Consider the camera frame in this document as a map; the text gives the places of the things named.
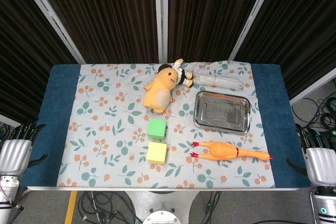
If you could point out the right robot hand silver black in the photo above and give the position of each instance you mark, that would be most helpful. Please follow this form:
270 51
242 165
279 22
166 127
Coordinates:
321 166

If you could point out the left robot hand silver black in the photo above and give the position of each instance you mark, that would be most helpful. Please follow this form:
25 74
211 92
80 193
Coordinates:
14 155

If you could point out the orange rubber chicken toy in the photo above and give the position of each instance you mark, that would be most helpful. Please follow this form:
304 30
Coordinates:
220 150

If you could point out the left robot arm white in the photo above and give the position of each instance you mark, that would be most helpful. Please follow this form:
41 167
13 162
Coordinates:
6 195

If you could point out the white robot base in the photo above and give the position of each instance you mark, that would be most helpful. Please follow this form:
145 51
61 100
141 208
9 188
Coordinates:
162 213

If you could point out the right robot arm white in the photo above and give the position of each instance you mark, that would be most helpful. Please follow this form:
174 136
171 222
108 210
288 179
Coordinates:
325 205

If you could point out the stainless steel rectangular tray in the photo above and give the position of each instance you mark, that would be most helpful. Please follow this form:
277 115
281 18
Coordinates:
223 112

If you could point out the blue table cover cloth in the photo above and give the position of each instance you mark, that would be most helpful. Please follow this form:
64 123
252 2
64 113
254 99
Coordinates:
57 103

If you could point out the yellow floor tape strip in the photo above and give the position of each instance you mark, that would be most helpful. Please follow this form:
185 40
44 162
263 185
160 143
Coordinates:
71 208

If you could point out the floral print tablecloth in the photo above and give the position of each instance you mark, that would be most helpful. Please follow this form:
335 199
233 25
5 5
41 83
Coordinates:
105 119

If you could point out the dark partition screen panel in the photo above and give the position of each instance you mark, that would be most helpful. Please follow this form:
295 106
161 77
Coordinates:
26 51
302 24
210 11
105 11

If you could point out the clear plastic bag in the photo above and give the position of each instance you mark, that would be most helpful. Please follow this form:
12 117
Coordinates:
220 81

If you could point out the yellow foam cube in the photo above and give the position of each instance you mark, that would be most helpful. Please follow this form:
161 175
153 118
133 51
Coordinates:
156 153

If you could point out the green foam cube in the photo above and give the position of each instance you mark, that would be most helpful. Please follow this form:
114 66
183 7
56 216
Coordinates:
156 129

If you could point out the yellow plush animal toy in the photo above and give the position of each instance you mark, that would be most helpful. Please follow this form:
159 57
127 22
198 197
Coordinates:
160 90

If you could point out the small black white doll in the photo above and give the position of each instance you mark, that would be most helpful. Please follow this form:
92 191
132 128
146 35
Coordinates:
183 75

